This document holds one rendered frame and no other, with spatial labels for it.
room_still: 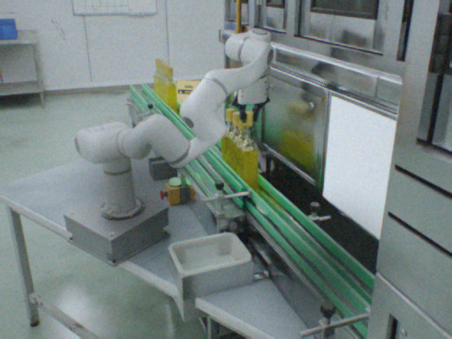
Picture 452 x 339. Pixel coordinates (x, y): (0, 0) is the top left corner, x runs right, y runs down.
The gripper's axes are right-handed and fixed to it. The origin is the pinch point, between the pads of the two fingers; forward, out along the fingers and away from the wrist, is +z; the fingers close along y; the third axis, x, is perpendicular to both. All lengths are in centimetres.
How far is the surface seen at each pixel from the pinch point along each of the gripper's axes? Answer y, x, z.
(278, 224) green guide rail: 3.4, 37.5, 15.0
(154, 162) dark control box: 22, -45, 48
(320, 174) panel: -12.7, 29.1, 5.5
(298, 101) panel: -13.0, 8.2, -8.4
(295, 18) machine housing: -15.5, -7.8, -29.5
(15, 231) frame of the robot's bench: 85, -49, 79
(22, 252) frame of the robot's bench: 84, -46, 91
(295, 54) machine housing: -13.2, 0.4, -20.9
